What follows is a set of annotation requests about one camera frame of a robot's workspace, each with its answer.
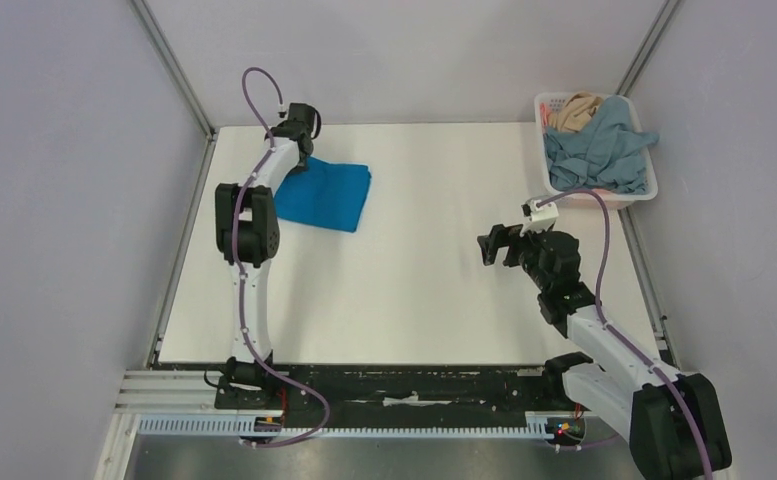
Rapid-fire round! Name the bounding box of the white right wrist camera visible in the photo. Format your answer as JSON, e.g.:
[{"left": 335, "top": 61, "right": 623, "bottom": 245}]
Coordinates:
[{"left": 520, "top": 197, "right": 559, "bottom": 236}]

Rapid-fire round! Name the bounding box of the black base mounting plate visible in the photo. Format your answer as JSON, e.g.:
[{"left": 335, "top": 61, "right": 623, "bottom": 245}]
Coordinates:
[{"left": 203, "top": 362, "right": 576, "bottom": 429}]

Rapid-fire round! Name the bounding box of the aluminium frame rail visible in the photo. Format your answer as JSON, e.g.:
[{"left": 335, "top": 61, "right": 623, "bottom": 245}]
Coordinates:
[{"left": 114, "top": 370, "right": 715, "bottom": 417}]

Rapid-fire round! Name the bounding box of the grey-blue t-shirt in basket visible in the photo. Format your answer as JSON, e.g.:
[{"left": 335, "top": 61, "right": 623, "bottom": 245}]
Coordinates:
[{"left": 543, "top": 95, "right": 660, "bottom": 196}]

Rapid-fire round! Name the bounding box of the beige t-shirt in basket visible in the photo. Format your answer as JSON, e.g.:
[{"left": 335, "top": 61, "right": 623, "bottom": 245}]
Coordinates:
[{"left": 544, "top": 91, "right": 605, "bottom": 133}]

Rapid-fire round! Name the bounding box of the white plastic laundry basket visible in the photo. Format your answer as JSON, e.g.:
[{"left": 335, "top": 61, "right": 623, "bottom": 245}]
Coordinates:
[{"left": 534, "top": 92, "right": 659, "bottom": 210}]

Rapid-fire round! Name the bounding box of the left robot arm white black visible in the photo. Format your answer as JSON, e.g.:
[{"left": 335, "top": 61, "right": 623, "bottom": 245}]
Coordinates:
[{"left": 214, "top": 103, "right": 322, "bottom": 410}]

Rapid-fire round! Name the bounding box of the blue t-shirt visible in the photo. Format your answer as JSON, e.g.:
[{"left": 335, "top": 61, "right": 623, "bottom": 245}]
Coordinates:
[{"left": 274, "top": 157, "right": 372, "bottom": 233}]

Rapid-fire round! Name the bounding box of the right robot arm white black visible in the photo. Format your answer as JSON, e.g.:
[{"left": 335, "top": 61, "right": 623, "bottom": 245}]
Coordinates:
[{"left": 477, "top": 224, "right": 733, "bottom": 479}]

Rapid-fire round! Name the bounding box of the white slotted cable duct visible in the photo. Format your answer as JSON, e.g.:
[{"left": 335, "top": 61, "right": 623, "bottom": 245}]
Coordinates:
[{"left": 137, "top": 414, "right": 554, "bottom": 440}]

